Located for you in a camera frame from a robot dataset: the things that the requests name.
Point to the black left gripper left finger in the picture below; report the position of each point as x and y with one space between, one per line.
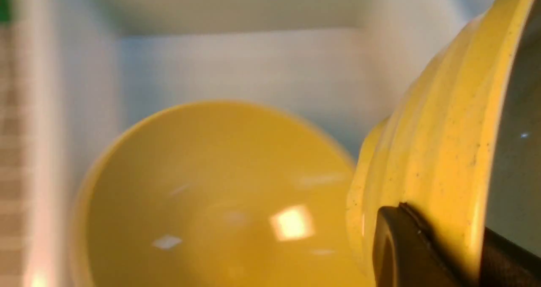
404 253

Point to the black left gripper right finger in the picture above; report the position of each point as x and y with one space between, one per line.
505 264

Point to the large white plastic tub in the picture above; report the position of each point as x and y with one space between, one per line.
89 69

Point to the top stacked yellow bowl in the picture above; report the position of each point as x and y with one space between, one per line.
216 194

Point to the yellow noodle bowl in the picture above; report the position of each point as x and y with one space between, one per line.
463 146

